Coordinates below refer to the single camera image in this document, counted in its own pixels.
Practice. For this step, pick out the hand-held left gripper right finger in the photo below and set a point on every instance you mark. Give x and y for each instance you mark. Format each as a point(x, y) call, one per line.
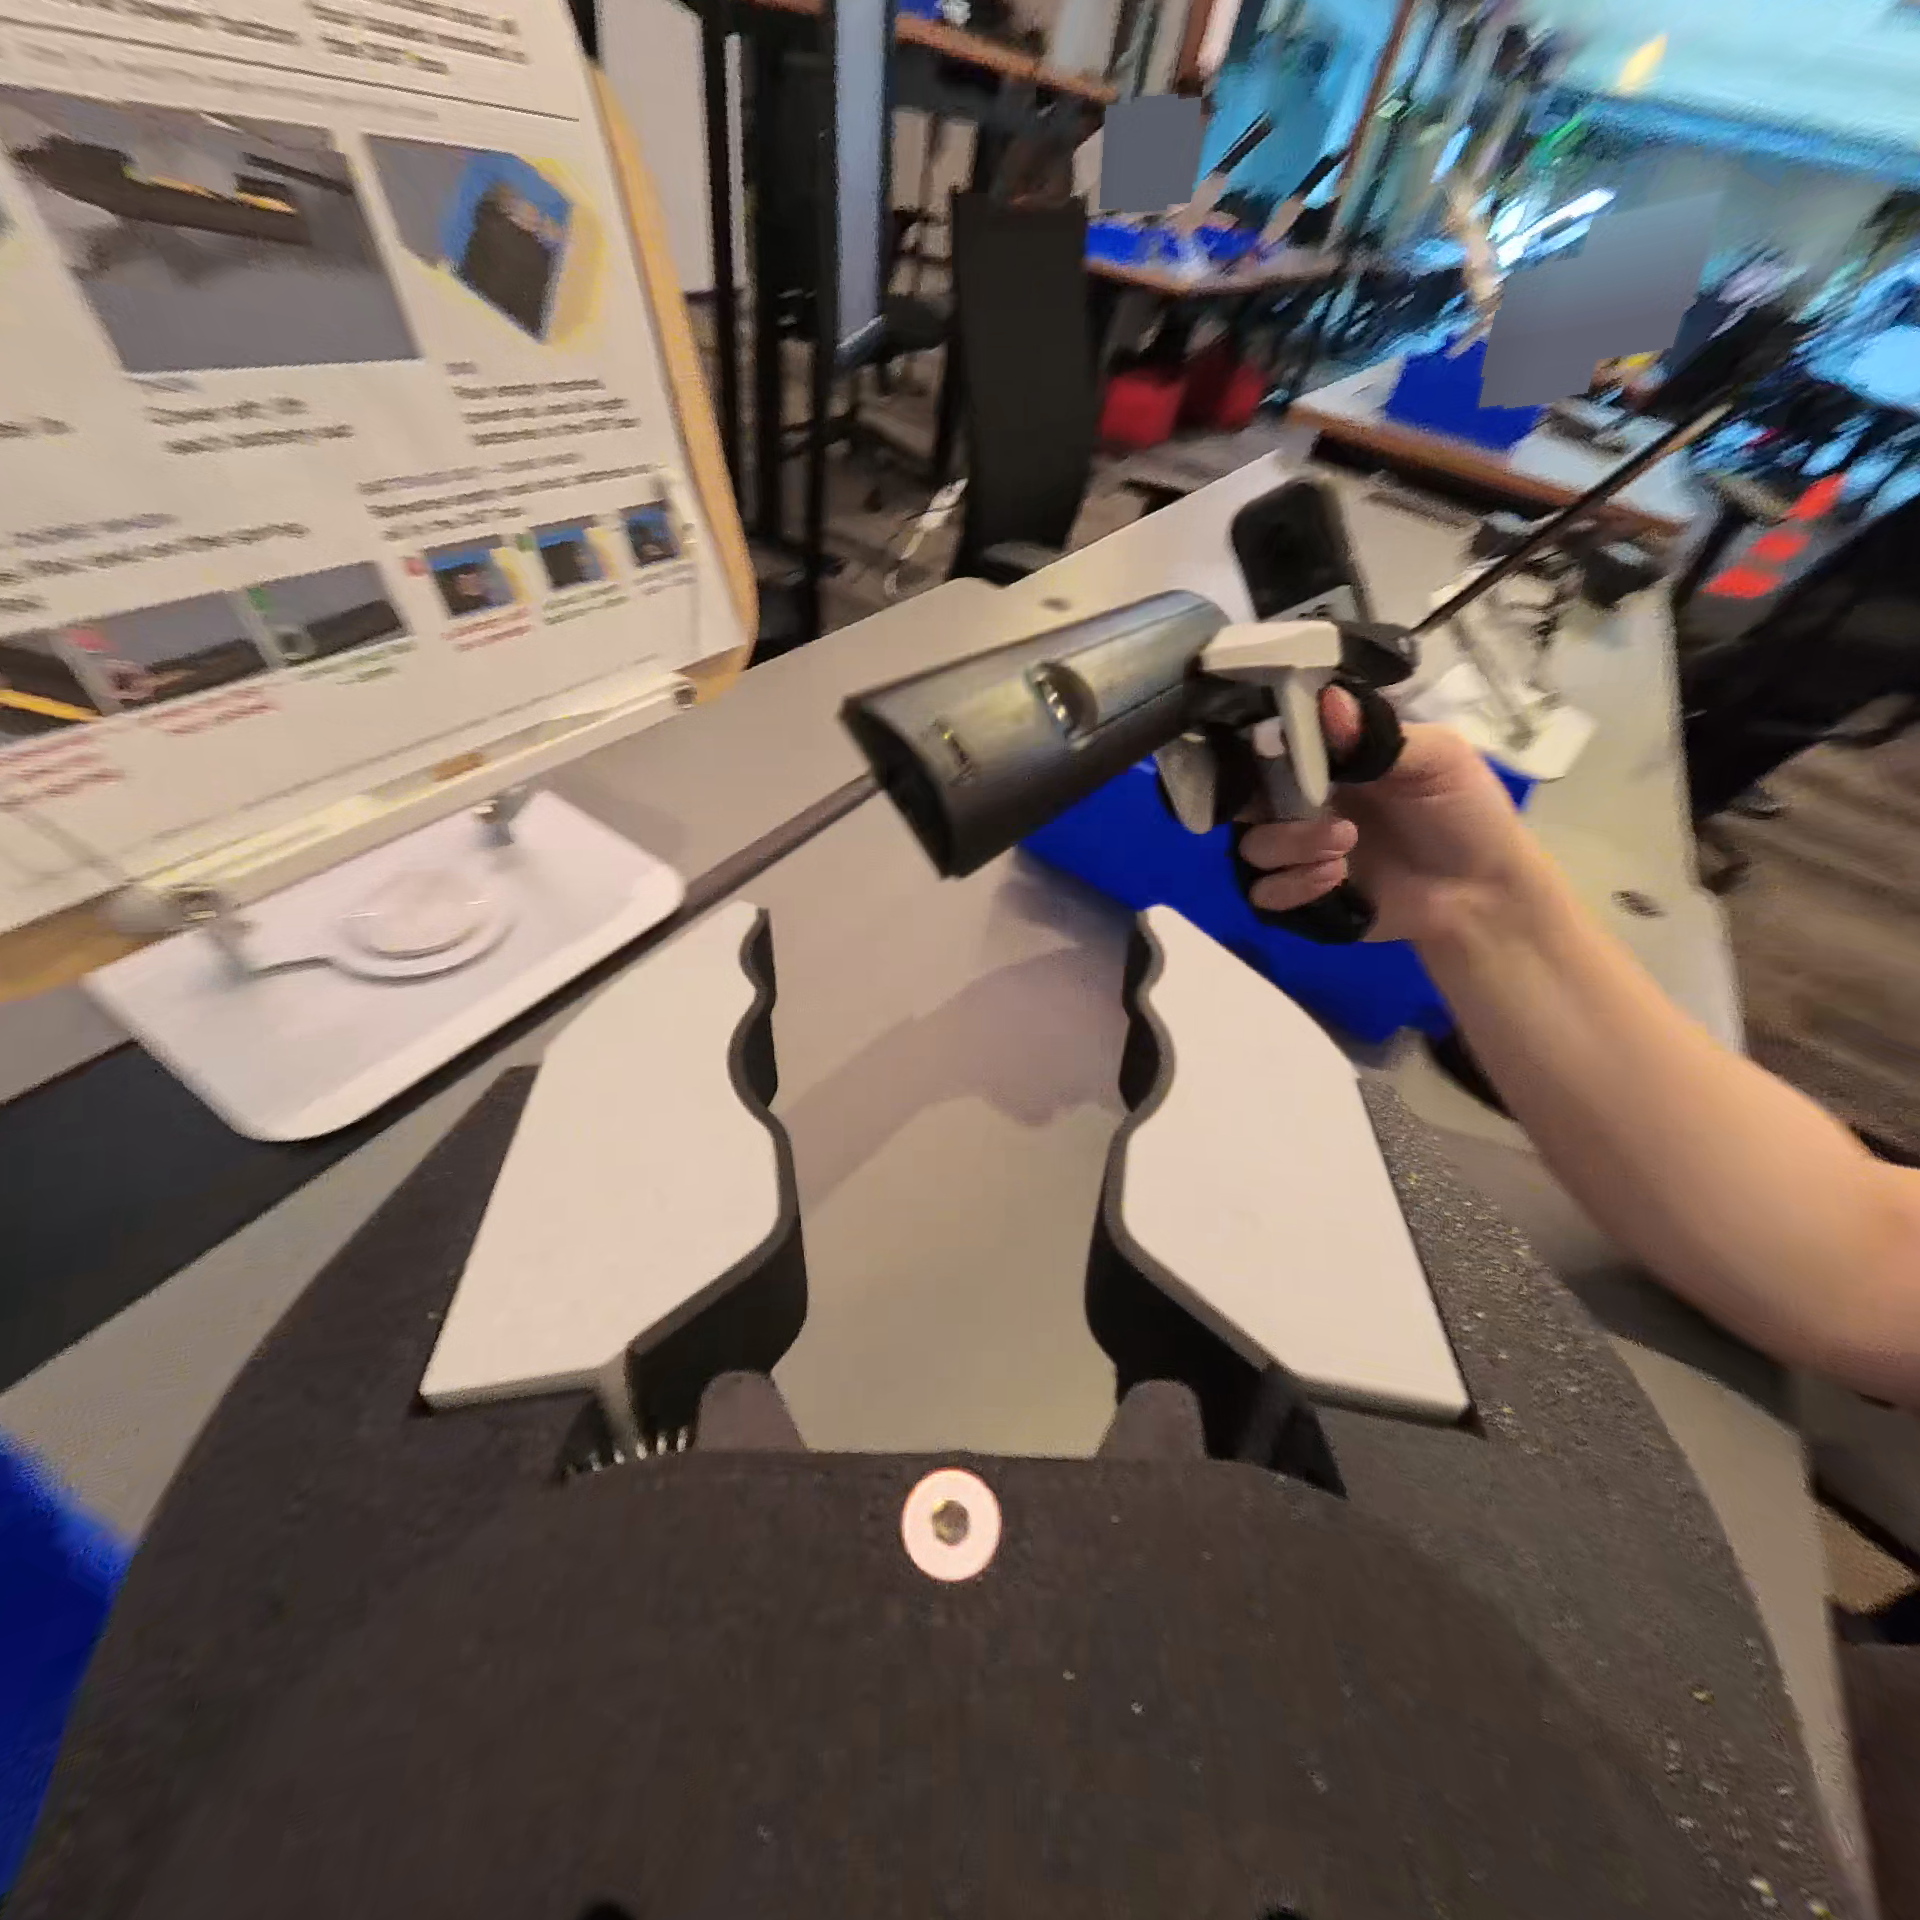
point(1276, 1200)

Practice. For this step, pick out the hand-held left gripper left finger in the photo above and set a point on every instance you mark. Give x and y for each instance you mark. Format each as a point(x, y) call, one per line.
point(616, 1200)

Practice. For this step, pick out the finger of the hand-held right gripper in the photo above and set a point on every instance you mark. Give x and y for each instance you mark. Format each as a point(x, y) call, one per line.
point(1276, 646)
point(1192, 786)

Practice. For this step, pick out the blue plastic bin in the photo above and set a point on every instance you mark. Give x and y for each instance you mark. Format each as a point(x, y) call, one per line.
point(1457, 396)
point(45, 1650)
point(1259, 930)

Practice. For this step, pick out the black remote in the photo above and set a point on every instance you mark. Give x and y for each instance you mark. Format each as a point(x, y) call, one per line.
point(1020, 736)

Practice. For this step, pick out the person's right forearm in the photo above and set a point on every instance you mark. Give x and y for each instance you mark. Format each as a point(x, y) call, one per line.
point(1680, 1111)

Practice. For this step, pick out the person's right hand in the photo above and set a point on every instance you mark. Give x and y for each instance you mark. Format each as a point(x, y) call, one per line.
point(1426, 841)

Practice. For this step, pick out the white stand with black rod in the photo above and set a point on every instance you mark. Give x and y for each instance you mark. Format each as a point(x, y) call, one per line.
point(1500, 708)

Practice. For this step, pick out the black office chair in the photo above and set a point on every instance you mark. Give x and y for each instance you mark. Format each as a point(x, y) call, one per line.
point(1801, 662)
point(1020, 375)

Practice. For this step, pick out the printed instruction poster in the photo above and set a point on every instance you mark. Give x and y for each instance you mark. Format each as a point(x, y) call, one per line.
point(269, 422)

